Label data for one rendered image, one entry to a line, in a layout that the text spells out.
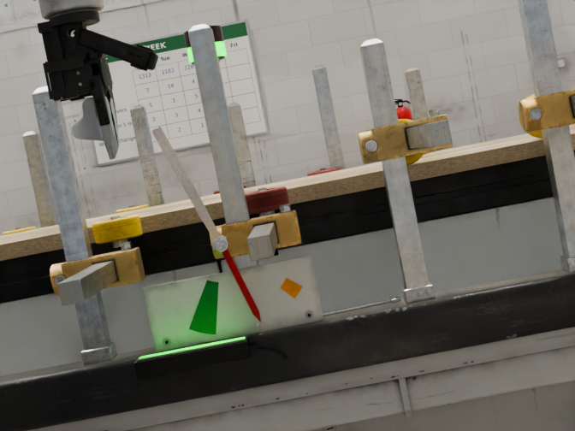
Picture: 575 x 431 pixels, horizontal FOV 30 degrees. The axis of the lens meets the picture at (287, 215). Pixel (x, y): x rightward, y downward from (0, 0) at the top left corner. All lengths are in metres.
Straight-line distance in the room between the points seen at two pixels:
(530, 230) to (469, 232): 0.11
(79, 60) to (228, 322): 0.45
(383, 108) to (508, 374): 0.45
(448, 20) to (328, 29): 0.97
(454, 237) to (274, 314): 0.39
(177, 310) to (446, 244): 0.50
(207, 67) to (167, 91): 7.22
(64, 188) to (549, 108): 0.74
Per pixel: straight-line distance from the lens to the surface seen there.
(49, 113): 1.67
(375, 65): 1.63
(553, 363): 1.72
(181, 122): 8.82
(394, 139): 1.62
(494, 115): 8.91
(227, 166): 1.62
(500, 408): 1.96
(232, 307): 1.63
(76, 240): 1.66
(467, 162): 1.84
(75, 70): 1.57
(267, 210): 1.75
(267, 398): 1.68
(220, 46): 1.68
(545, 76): 1.67
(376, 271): 1.85
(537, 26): 1.67
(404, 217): 1.63
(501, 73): 8.94
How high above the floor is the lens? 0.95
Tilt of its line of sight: 3 degrees down
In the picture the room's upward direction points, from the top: 11 degrees counter-clockwise
